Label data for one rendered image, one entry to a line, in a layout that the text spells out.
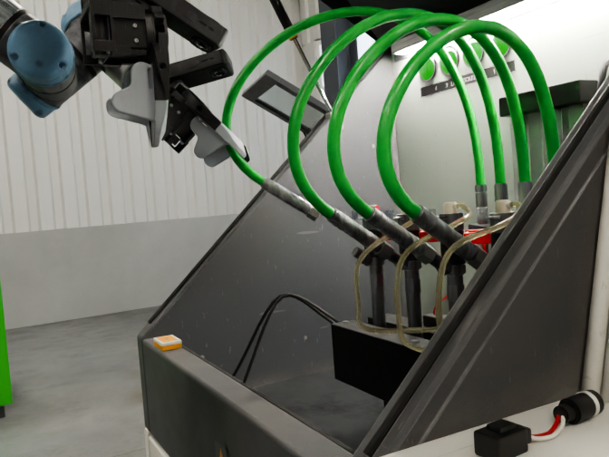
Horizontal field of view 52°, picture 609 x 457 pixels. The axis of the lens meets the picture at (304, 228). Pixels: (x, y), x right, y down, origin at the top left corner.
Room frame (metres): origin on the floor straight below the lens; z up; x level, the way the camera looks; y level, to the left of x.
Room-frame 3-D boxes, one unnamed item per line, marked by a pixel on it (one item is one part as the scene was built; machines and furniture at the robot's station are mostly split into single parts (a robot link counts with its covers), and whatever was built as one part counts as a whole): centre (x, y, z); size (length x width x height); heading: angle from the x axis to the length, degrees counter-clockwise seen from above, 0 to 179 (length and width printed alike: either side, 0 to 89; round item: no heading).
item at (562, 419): (0.43, -0.16, 0.99); 0.12 x 0.02 x 0.02; 123
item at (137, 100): (0.70, 0.17, 1.28); 0.06 x 0.03 x 0.09; 118
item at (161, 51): (0.70, 0.15, 1.32); 0.05 x 0.02 x 0.09; 28
